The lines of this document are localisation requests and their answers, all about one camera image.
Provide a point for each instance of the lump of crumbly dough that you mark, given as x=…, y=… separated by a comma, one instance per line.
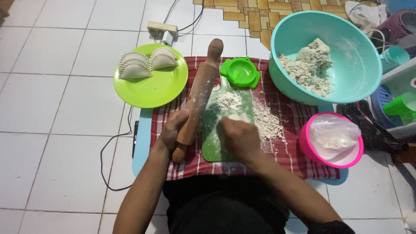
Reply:
x=308, y=66

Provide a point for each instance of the lime green plate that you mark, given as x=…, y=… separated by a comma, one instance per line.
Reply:
x=152, y=91

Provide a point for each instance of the white crumpled cloth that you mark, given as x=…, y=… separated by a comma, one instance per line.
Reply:
x=365, y=14

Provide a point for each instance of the green plastic pastry press mould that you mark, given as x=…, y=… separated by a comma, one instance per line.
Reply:
x=241, y=72

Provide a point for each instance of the person's left hand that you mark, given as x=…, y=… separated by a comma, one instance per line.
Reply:
x=169, y=133

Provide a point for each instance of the heap of dough crumbs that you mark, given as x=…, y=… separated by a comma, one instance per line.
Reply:
x=268, y=125

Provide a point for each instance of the person's right hand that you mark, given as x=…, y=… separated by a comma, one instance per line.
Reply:
x=242, y=139

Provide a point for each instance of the white plug adapter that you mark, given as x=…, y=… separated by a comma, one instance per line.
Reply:
x=167, y=38

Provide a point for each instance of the black plastic bag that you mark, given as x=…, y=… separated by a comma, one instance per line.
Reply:
x=373, y=133

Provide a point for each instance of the blue plastic basket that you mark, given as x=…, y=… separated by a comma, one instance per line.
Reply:
x=380, y=107

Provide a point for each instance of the green plastic cutting board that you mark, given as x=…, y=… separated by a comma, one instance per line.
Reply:
x=211, y=130

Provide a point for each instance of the small raw crimped pastry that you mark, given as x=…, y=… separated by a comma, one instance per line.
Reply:
x=164, y=59

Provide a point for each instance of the white dough piece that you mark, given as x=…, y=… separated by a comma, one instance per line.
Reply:
x=239, y=117

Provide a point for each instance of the big teal plastic bowl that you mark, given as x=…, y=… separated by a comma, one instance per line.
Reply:
x=354, y=65

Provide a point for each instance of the teal plastic cup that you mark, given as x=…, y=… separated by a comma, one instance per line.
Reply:
x=395, y=58

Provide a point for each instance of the light blue low table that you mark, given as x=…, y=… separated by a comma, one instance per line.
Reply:
x=142, y=143

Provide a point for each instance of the person's right fingers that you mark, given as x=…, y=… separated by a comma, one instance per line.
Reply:
x=225, y=128

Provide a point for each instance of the clear plastic bag of flour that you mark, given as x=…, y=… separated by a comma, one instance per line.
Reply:
x=331, y=133

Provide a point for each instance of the white power strip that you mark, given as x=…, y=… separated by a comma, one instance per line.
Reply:
x=157, y=29

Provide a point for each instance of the small patch of floury crumbs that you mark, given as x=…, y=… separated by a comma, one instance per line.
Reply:
x=229, y=100

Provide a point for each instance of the white plastic rack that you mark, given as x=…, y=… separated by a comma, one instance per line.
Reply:
x=399, y=79

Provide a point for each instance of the red checked cloth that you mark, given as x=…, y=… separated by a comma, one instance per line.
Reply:
x=292, y=159

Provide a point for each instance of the person's black clothing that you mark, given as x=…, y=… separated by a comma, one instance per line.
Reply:
x=224, y=208

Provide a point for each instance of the yellow brown patterned mat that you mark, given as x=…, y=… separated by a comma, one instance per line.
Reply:
x=256, y=18

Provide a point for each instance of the green plastic jug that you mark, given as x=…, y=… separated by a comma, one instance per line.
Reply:
x=401, y=105

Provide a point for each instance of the wooden rolling pin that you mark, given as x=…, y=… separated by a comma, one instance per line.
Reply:
x=200, y=91

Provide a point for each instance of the pink plastic bowl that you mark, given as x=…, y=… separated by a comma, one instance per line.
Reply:
x=338, y=161

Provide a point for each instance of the large raw crimped pastry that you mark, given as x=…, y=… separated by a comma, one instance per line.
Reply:
x=135, y=68

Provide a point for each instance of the purple plastic container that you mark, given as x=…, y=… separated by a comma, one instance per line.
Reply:
x=395, y=27

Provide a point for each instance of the black phone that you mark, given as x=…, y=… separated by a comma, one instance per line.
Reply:
x=135, y=139

